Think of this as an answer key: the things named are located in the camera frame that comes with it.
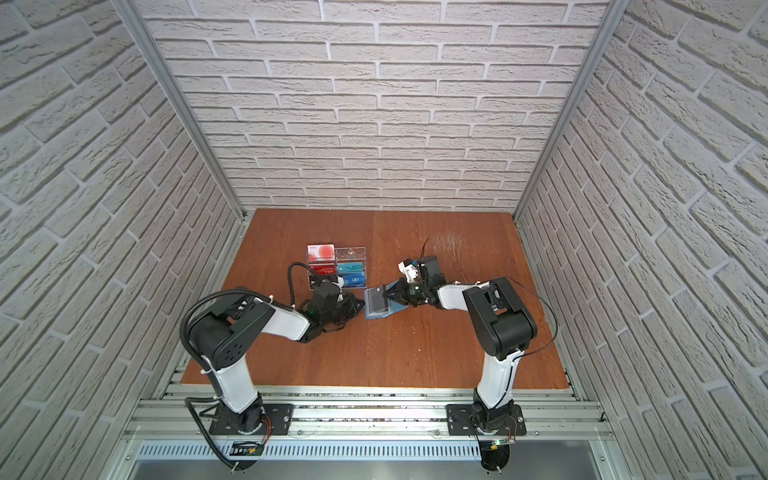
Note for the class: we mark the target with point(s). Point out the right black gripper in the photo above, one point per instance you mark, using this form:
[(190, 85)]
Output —
[(402, 295)]

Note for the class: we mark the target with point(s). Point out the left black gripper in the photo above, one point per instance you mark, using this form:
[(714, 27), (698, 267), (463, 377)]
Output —
[(354, 303)]

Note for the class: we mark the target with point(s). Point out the blue leather card holder wallet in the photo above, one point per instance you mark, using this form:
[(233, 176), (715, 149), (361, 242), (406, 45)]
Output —
[(378, 305)]

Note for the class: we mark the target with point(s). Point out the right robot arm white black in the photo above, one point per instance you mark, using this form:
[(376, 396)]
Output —
[(502, 323)]

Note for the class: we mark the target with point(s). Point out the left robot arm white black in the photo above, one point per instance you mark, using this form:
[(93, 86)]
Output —
[(220, 328)]

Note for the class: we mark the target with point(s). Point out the red black cards stack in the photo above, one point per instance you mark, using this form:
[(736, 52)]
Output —
[(320, 272)]

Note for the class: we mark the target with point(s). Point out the teal blue cards stack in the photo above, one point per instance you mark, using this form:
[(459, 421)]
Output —
[(353, 273)]

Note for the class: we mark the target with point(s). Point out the clear acrylic card organizer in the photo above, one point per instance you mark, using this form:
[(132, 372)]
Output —
[(349, 254)]

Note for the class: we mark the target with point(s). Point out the red white card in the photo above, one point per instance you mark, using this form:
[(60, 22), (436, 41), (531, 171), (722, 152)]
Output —
[(321, 253)]

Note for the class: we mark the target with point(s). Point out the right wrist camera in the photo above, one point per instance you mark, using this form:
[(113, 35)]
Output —
[(410, 271)]

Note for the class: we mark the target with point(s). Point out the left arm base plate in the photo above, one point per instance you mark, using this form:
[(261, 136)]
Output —
[(253, 421)]

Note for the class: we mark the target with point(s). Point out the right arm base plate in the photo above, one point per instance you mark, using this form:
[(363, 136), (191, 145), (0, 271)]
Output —
[(471, 419)]

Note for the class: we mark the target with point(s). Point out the aluminium rail frame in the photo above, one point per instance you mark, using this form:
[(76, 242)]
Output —
[(363, 413)]

